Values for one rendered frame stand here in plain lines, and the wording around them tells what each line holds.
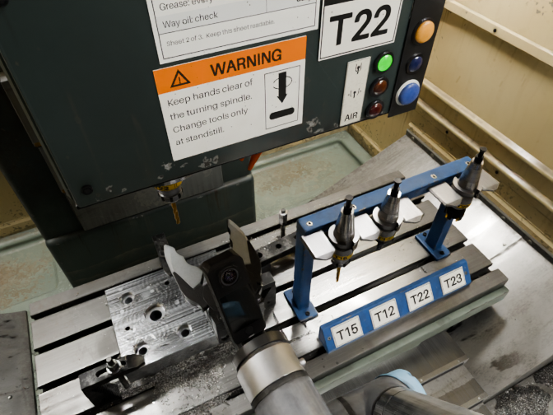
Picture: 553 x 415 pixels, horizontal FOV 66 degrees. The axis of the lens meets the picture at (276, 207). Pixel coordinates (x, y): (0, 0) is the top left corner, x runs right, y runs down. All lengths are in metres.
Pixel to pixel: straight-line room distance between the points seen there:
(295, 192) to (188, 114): 1.44
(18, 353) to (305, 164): 1.32
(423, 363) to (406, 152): 0.81
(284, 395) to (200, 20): 0.38
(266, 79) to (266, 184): 1.45
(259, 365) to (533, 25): 1.11
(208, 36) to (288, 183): 1.52
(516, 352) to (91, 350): 1.13
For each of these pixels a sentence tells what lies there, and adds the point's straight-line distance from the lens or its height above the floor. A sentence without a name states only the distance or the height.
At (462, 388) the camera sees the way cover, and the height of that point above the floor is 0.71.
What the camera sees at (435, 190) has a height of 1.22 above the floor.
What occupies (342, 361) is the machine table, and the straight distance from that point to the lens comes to 1.09.
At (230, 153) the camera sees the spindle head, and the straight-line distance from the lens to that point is 0.49.
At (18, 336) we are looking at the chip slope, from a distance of 1.62.
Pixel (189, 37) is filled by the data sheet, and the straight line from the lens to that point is 0.41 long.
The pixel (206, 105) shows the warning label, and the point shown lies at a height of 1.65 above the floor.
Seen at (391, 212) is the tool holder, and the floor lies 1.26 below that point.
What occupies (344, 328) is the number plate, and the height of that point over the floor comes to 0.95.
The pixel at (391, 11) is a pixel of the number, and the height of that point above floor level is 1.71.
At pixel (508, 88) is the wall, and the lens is 1.43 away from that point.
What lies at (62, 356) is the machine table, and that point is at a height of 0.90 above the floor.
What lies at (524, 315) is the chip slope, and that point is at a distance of 1.46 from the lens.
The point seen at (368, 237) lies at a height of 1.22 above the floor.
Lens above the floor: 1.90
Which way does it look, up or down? 47 degrees down
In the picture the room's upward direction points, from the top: straight up
